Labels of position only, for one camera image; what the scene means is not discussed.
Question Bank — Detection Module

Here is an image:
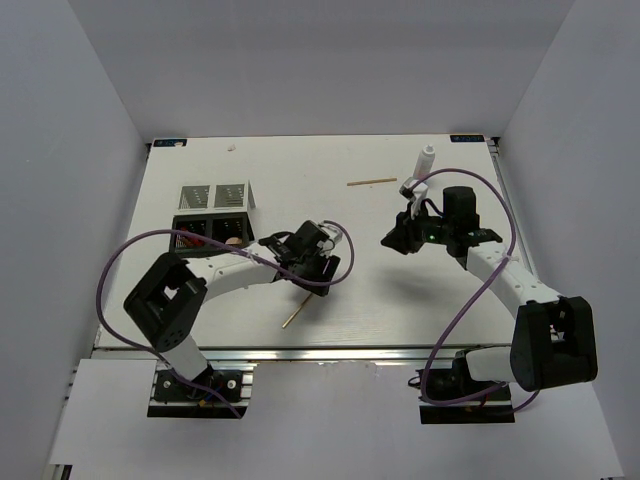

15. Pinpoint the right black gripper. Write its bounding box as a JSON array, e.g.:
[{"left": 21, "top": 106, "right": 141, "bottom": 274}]
[{"left": 381, "top": 201, "right": 453, "bottom": 255}]

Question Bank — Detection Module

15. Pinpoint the wooden stick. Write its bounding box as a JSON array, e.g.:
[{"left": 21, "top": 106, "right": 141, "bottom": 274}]
[
  {"left": 281, "top": 294, "right": 314, "bottom": 330},
  {"left": 346, "top": 177, "right": 397, "bottom": 187}
]

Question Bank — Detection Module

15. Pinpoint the white pink blue bottle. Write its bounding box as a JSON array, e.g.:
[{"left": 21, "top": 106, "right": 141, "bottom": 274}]
[{"left": 412, "top": 144, "right": 436, "bottom": 180}]

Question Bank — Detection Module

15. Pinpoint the dark red makeup pencil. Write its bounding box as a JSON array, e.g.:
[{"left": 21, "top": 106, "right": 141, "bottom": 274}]
[{"left": 175, "top": 235, "right": 206, "bottom": 249}]

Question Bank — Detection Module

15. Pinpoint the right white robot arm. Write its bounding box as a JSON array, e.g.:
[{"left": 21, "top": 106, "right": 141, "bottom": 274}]
[{"left": 381, "top": 186, "right": 598, "bottom": 400}]

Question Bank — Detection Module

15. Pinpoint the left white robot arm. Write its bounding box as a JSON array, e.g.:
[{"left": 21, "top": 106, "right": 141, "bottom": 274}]
[{"left": 124, "top": 221, "right": 343, "bottom": 399}]

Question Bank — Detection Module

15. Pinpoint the black mesh organizer box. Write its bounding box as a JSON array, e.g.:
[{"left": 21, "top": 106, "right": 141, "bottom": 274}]
[{"left": 169, "top": 213, "right": 255, "bottom": 258}]

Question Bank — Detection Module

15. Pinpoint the right blue table label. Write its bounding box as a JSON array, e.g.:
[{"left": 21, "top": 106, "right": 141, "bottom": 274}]
[{"left": 449, "top": 134, "right": 485, "bottom": 143}]

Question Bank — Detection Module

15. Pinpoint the blue table label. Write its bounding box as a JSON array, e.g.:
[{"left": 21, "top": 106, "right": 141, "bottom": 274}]
[
  {"left": 449, "top": 134, "right": 485, "bottom": 143},
  {"left": 152, "top": 139, "right": 187, "bottom": 148}
]

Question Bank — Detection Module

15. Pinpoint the white mesh organizer box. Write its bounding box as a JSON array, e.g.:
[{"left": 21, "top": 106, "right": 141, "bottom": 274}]
[{"left": 178, "top": 182, "right": 256, "bottom": 212}]

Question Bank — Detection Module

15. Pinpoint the left blue table label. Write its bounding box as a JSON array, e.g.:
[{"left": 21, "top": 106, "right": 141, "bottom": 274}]
[{"left": 152, "top": 139, "right": 187, "bottom": 148}]

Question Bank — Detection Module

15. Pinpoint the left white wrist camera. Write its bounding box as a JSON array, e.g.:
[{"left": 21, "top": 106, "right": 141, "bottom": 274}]
[{"left": 319, "top": 222, "right": 343, "bottom": 251}]

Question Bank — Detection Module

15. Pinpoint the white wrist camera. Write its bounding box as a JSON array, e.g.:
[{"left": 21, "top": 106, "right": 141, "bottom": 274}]
[
  {"left": 319, "top": 222, "right": 343, "bottom": 251},
  {"left": 399, "top": 177, "right": 428, "bottom": 219}
]

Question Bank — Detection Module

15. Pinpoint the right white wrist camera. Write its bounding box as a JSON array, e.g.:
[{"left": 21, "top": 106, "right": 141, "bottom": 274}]
[{"left": 399, "top": 177, "right": 428, "bottom": 219}]

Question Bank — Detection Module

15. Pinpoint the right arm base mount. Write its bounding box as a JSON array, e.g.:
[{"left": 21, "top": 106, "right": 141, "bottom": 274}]
[{"left": 419, "top": 352, "right": 515, "bottom": 425}]

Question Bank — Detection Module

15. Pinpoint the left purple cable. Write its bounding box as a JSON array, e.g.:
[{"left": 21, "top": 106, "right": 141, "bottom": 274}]
[{"left": 94, "top": 219, "right": 357, "bottom": 419}]

